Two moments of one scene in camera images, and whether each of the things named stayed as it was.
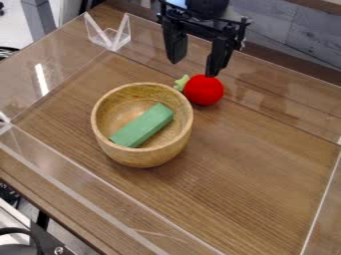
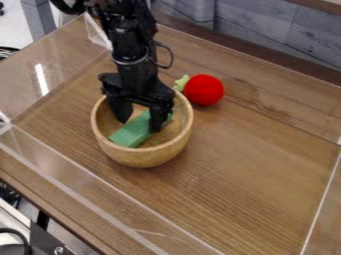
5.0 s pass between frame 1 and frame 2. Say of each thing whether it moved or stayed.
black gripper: moved
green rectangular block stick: stayed
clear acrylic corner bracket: stayed
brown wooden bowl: stayed
